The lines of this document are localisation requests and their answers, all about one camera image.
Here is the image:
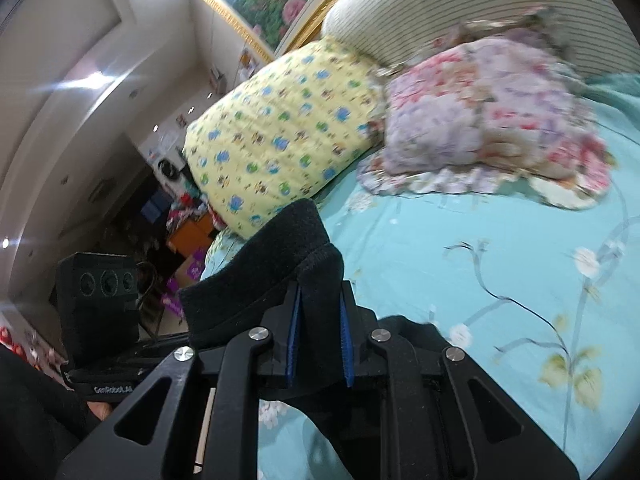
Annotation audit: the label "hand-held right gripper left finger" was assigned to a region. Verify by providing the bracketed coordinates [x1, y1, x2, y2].
[55, 280, 303, 480]

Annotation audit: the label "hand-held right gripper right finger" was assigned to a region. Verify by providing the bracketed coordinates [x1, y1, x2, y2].
[340, 280, 581, 480]

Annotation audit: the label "black pants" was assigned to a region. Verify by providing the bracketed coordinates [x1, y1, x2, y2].
[177, 199, 451, 480]

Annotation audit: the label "person's left forearm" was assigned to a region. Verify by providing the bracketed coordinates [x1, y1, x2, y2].
[0, 345, 103, 480]

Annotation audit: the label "person's left hand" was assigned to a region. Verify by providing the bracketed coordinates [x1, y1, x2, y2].
[82, 400, 117, 423]

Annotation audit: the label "black speaker box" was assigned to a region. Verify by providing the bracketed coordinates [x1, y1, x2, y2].
[54, 252, 141, 361]

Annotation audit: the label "red patterned cloth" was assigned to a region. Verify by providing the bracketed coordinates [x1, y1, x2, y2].
[0, 326, 66, 363]

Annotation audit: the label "purple box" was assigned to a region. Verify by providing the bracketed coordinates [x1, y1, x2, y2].
[162, 250, 208, 318]

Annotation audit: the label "teal floral bedsheet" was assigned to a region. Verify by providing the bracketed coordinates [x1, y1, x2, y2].
[200, 72, 640, 480]

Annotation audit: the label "orange box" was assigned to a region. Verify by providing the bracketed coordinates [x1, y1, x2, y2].
[166, 212, 216, 256]

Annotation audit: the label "blue box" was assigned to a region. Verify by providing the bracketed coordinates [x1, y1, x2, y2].
[141, 195, 173, 223]

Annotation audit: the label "yellow patterned pillow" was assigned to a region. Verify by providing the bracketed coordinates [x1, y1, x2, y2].
[182, 35, 386, 241]

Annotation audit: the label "pink floral ruffled pillow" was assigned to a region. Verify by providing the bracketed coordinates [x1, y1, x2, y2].
[357, 35, 613, 211]

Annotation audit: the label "grey floral pillow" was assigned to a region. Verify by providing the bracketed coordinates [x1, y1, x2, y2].
[440, 6, 576, 56]

